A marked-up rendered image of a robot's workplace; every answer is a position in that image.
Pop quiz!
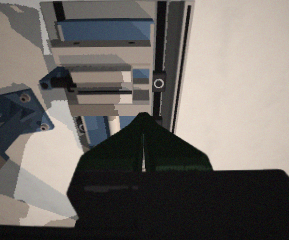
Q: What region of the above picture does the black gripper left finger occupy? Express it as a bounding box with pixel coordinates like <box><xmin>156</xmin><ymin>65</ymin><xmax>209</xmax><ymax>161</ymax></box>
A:
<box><xmin>74</xmin><ymin>112</ymin><xmax>144</xmax><ymax>173</ymax></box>

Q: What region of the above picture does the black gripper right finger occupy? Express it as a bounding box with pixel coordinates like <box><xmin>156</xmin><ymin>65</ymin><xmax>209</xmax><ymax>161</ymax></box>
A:
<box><xmin>144</xmin><ymin>112</ymin><xmax>213</xmax><ymax>171</ymax></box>

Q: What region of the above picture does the grey metal block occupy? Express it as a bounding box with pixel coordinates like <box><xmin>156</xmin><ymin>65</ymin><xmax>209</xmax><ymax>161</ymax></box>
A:
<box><xmin>71</xmin><ymin>66</ymin><xmax>134</xmax><ymax>104</ymax></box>

